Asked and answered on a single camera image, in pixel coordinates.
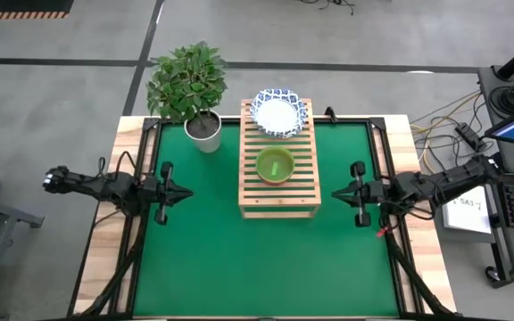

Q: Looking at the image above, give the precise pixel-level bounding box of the white plant pot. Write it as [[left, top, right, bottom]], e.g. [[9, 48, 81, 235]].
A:
[[183, 109, 223, 154]]

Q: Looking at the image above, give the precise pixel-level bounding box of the coiled black cable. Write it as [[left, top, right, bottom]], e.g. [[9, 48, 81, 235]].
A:
[[488, 84, 514, 118]]

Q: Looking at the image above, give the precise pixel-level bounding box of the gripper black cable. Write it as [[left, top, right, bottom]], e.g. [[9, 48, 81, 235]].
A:
[[97, 150, 138, 180], [377, 199, 435, 223]]

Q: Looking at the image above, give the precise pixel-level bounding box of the black aluminium table frame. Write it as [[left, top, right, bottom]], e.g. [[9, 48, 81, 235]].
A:
[[67, 116, 457, 321]]

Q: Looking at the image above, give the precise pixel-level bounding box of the orange black hazard tape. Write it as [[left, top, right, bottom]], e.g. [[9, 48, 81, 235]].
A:
[[0, 11, 70, 21]]

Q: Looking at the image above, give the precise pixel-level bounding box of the wooden slatted shelf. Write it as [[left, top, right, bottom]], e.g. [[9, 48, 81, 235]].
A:
[[237, 98, 323, 219]]

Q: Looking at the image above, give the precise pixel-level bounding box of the red plastic bowl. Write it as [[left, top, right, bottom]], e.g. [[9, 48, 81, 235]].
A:
[[254, 144, 296, 186]]

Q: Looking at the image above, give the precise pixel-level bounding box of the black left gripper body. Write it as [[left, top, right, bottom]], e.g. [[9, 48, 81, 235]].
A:
[[143, 160, 174, 226]]

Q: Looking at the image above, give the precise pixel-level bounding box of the black power strip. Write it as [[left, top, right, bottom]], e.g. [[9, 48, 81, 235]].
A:
[[455, 122, 485, 152]]

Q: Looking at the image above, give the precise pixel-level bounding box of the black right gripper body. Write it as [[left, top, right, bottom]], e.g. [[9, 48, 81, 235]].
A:
[[349, 160, 386, 228]]

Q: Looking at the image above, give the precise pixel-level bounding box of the black floor mat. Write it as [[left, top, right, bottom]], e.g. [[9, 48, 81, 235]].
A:
[[0, 0, 75, 13]]

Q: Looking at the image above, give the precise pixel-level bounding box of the green leafy potted plant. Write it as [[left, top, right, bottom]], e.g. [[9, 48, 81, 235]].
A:
[[145, 40, 229, 128]]

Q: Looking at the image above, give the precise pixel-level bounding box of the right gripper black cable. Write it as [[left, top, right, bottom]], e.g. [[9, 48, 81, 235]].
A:
[[377, 199, 435, 223]]

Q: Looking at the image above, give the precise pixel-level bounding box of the blue patterned paper bowl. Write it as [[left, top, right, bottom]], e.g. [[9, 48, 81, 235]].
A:
[[250, 87, 308, 138]]

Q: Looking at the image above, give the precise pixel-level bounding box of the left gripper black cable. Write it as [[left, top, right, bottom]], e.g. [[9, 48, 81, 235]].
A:
[[97, 150, 138, 180]]

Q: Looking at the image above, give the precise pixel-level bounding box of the white labelled paper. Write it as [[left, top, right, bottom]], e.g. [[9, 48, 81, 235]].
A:
[[442, 195, 493, 235]]

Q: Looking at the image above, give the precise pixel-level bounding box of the green table mat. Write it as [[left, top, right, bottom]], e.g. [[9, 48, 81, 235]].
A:
[[132, 122, 400, 317]]

